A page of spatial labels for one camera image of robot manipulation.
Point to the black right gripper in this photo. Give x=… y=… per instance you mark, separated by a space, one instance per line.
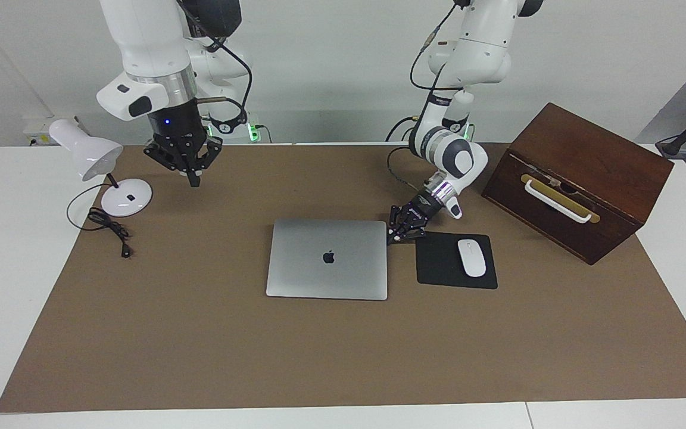
x=177 y=128

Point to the white desk lamp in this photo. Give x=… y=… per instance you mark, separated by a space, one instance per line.
x=87 y=152

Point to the dark wooden box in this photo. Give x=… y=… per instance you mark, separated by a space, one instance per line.
x=617 y=179

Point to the brown table mat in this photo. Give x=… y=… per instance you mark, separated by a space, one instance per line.
x=200 y=357

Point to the white computer mouse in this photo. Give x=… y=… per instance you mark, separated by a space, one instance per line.
x=471 y=257

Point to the white wall socket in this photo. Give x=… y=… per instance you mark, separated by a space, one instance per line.
x=36 y=128

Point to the grey laptop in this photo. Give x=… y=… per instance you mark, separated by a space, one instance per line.
x=319 y=280

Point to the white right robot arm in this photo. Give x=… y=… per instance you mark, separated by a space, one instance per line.
x=146 y=47

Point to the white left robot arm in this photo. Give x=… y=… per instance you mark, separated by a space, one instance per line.
x=480 y=47

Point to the black mouse pad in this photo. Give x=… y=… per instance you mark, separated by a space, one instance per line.
x=438 y=265

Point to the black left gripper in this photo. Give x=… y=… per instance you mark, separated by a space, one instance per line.
x=423 y=211

